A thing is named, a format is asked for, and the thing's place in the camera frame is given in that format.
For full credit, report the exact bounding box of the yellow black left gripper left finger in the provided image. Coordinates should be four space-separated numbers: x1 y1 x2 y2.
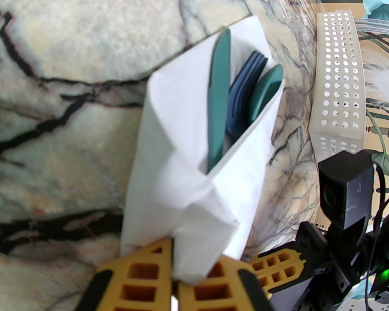
80 238 175 311

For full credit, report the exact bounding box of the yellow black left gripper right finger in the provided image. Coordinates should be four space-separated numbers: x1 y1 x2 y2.
177 255 275 311

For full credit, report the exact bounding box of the white paper napkin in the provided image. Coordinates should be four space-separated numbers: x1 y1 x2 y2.
120 15 285 286

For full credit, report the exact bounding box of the dark blue plastic fork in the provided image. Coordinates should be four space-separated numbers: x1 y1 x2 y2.
226 51 269 143

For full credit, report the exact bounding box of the teal plastic knife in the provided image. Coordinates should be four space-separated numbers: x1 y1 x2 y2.
206 28 231 175

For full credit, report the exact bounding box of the white perforated plastic basket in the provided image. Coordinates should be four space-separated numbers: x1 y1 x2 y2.
307 9 366 163

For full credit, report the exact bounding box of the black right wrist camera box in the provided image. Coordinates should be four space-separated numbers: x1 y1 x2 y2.
318 150 375 239

